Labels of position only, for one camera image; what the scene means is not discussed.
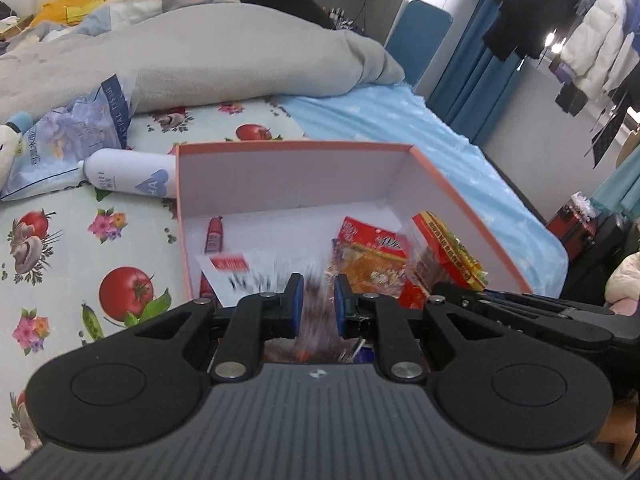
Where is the grey duvet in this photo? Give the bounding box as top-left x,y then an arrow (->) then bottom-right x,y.
0,2 -> 406,126

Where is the blue tissue pack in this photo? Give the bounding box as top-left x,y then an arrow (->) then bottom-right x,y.
0,74 -> 138,203

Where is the orange snack packet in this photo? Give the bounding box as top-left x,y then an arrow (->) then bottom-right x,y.
331,216 -> 416,306

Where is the black hanging coat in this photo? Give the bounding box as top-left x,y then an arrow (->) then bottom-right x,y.
470,0 -> 588,61

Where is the red suitcase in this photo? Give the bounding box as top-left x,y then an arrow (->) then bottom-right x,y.
546,195 -> 607,256

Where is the black bag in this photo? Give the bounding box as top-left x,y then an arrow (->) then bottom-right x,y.
562,212 -> 640,308

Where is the red sausage stick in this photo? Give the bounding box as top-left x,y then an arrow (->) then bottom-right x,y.
203,215 -> 225,255

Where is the orange cardboard box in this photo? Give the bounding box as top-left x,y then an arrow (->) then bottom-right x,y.
175,141 -> 535,366

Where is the blue star bedsheet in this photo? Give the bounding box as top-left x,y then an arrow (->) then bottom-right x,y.
277,82 -> 571,298

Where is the white and blue plush toy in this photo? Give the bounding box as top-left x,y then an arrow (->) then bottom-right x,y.
0,112 -> 37,188

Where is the floral printed bedsheet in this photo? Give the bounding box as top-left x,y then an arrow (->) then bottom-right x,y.
0,95 -> 306,461

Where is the white spray bottle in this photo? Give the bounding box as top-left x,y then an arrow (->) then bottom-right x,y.
80,148 -> 179,201

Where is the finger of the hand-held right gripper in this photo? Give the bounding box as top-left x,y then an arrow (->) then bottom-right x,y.
431,281 -> 618,333

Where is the clear packet of dark snacks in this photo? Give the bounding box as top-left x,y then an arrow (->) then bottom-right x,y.
195,249 -> 351,366

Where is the patchwork quilt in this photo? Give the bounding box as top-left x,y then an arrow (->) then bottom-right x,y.
30,0 -> 241,43

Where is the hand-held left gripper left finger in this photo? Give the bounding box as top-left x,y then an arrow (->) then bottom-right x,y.
134,272 -> 305,383

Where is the white hanging jacket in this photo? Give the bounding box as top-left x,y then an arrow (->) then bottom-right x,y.
560,0 -> 640,106

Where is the light blue curtain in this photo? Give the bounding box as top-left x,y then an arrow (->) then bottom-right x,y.
590,145 -> 640,216

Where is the pinkish white cloth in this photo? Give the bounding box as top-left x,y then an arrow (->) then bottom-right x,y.
604,251 -> 640,308

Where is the yellow pillow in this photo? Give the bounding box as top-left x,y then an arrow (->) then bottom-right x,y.
32,0 -> 126,26

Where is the blue upright board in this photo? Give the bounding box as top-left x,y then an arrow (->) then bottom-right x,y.
385,0 -> 453,93

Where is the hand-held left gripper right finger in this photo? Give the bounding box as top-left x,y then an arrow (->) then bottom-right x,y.
333,274 -> 501,383

